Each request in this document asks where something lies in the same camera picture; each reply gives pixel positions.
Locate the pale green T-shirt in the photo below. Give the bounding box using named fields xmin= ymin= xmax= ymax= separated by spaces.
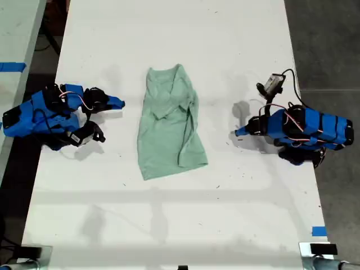
xmin=137 ymin=63 xmax=209 ymax=181

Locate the long blue tape strip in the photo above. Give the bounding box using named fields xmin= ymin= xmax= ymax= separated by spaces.
xmin=0 ymin=62 xmax=27 ymax=73

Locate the white side table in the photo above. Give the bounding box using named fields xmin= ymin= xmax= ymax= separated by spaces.
xmin=0 ymin=0 xmax=48 ymax=178

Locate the small black box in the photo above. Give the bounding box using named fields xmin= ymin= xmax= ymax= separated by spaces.
xmin=20 ymin=246 xmax=43 ymax=259
xmin=309 ymin=243 xmax=339 ymax=256

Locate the metal table clamp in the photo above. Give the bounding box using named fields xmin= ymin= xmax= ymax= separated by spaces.
xmin=0 ymin=245 xmax=54 ymax=270
xmin=298 ymin=241 xmax=360 ymax=270

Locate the short black camera stalk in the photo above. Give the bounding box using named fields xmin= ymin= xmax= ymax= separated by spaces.
xmin=255 ymin=82 xmax=283 ymax=107
xmin=84 ymin=121 xmax=107 ymax=143

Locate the black camera box with label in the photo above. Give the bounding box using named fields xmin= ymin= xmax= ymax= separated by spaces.
xmin=66 ymin=129 xmax=94 ymax=147

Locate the grey black camera box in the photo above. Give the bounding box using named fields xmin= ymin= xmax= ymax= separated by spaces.
xmin=263 ymin=73 xmax=285 ymax=93

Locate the black camera cable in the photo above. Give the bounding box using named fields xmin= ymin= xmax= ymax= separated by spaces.
xmin=280 ymin=69 xmax=306 ymax=109

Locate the black floor cable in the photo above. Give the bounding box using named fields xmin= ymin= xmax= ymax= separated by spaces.
xmin=35 ymin=13 xmax=62 ymax=56

